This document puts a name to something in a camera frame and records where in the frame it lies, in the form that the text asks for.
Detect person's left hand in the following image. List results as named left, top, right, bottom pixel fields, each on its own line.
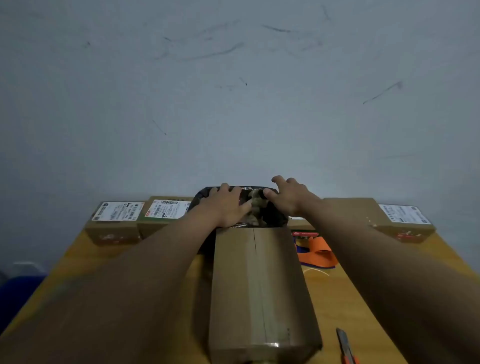
left=198, top=182, right=253, bottom=229

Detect person's right hand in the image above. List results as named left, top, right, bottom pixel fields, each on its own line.
left=262, top=175, right=323, bottom=218

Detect large brown cardboard box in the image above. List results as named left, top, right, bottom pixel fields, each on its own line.
left=208, top=226, right=323, bottom=364

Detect orange black utility knife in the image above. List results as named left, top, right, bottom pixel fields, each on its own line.
left=335, top=328, right=361, bottom=364

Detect person's right forearm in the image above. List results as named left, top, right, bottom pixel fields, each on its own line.
left=296, top=198, right=480, bottom=364

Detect person's left forearm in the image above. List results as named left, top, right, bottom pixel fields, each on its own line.
left=0, top=205, right=222, bottom=364

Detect small box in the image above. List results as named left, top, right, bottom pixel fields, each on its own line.
left=136, top=195, right=194, bottom=240
left=369, top=204, right=437, bottom=244
left=322, top=197, right=382, bottom=230
left=84, top=201, right=145, bottom=247
left=286, top=215, right=316, bottom=232

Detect orange tape dispenser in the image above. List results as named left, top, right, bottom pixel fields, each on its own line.
left=292, top=231, right=338, bottom=270

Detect black bin with bag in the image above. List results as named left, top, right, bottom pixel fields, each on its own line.
left=187, top=185, right=290, bottom=256

